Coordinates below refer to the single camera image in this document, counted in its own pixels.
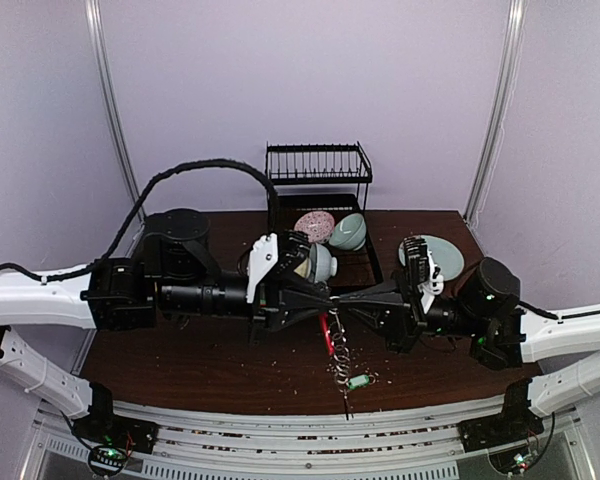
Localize large grey red keyring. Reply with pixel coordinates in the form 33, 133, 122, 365
320, 309, 351, 421

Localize green tag key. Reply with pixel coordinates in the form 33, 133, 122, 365
346, 373, 377, 391

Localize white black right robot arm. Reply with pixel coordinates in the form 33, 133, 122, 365
333, 257, 600, 442

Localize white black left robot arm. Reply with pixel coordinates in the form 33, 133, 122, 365
0, 209, 332, 444

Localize blue yellow patterned bowl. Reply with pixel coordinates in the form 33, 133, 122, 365
294, 259, 312, 280

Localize light blue flower plate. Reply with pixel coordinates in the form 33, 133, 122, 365
398, 234, 465, 281

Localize grey blue ribbed bowl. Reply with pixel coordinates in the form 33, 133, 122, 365
309, 244, 338, 283

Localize pink patterned bowl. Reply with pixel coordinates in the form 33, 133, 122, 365
294, 210, 335, 244

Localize green celadon bowl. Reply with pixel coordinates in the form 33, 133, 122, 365
328, 213, 367, 251

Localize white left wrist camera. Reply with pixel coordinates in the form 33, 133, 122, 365
246, 233, 279, 304

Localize black wire dish rack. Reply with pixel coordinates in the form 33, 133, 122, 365
265, 142, 383, 293

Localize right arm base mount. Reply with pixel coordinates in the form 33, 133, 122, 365
457, 414, 544, 476

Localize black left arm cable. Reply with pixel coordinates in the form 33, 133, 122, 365
0, 158, 281, 286

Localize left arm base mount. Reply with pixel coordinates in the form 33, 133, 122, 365
68, 415, 159, 477

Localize right aluminium frame post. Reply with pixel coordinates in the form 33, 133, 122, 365
464, 0, 528, 230

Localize aluminium frame post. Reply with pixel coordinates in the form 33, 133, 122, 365
464, 0, 528, 230
83, 0, 148, 224

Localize left aluminium frame post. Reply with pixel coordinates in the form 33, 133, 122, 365
83, 0, 148, 224

